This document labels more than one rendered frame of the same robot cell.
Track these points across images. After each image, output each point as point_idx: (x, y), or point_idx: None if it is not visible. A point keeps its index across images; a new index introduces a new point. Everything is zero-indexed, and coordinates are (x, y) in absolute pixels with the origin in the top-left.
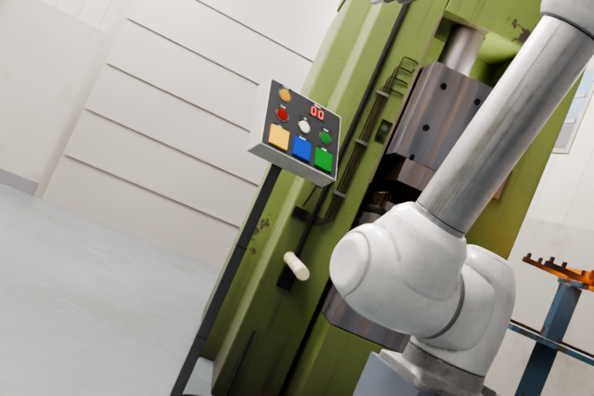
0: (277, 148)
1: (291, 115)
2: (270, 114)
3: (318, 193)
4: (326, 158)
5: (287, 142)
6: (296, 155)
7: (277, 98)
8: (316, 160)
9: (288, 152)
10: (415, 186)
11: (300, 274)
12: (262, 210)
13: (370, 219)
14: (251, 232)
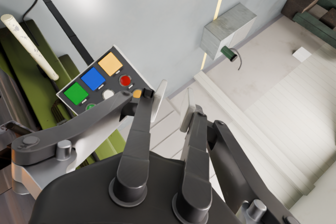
0: (103, 57)
1: (121, 89)
2: (129, 69)
3: (73, 112)
4: (75, 96)
5: (103, 68)
6: (90, 69)
7: (138, 85)
8: (78, 85)
9: (96, 64)
10: (4, 168)
11: (7, 16)
12: (81, 54)
13: (18, 119)
14: (75, 43)
